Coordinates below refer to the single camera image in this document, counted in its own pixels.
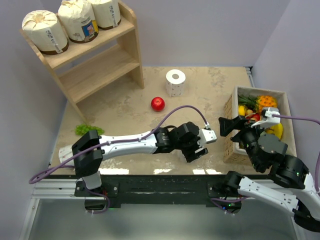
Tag wicker basket with liner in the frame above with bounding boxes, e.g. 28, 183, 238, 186
223, 86, 297, 166

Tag wooden three-tier shelf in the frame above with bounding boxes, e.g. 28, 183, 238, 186
20, 1, 145, 123

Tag green grapes bunch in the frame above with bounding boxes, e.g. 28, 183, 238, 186
74, 124, 105, 136

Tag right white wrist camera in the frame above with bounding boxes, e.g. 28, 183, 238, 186
250, 107, 281, 129

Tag yellow bananas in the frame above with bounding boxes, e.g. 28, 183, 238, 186
264, 123, 284, 140

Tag red cherries cluster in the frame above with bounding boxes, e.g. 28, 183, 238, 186
245, 109, 261, 122

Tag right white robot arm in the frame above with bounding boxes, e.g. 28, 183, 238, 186
218, 112, 320, 233

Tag yellow lemon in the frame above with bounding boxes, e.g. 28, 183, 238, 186
238, 105, 247, 116

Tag paper roll plain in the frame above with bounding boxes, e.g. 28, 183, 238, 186
88, 0, 121, 30

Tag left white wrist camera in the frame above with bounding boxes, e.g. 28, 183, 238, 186
197, 128, 217, 146

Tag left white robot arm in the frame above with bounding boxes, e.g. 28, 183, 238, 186
71, 122, 217, 196

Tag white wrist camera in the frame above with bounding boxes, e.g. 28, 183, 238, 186
197, 128, 217, 146
250, 107, 281, 129

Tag floral paper towel roll back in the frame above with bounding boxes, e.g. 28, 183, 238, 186
165, 69, 186, 97

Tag red apple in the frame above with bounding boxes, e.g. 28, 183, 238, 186
150, 96, 166, 112

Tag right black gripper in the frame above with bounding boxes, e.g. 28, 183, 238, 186
217, 113, 269, 169

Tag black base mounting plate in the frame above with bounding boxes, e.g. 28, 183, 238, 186
74, 175, 245, 214

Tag paper roll cartoon label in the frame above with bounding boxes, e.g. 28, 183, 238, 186
58, 0, 99, 44

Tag pineapple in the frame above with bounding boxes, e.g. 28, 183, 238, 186
237, 94, 278, 115

